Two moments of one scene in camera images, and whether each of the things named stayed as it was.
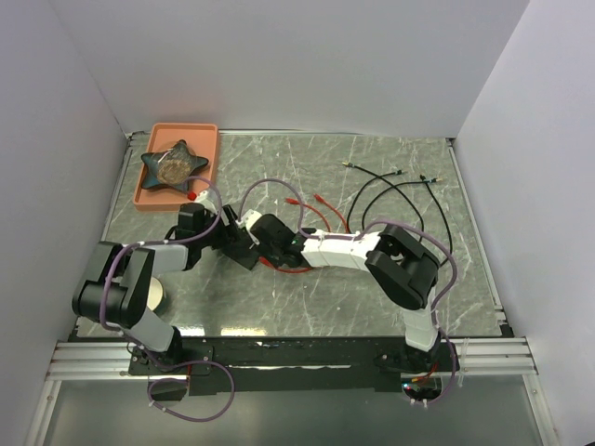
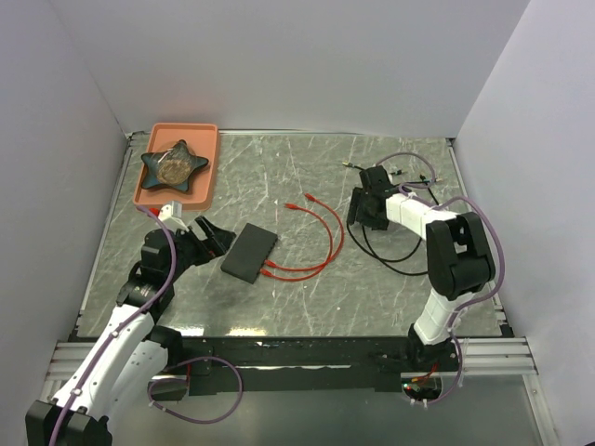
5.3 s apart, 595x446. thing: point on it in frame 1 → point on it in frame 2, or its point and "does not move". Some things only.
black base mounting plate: [291, 364] does not move
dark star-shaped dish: [171, 166] does not move
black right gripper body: [271, 254] → [360, 199]
